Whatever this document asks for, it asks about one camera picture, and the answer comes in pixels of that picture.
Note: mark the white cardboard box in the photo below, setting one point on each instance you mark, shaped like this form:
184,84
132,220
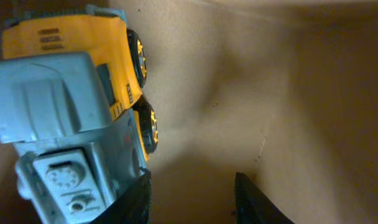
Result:
283,91

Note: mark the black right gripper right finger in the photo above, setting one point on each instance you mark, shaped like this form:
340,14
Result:
253,206

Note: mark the yellow grey toy truck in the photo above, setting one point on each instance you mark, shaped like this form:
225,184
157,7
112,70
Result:
72,105

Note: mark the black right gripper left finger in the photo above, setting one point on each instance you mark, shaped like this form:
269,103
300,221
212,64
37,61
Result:
133,206

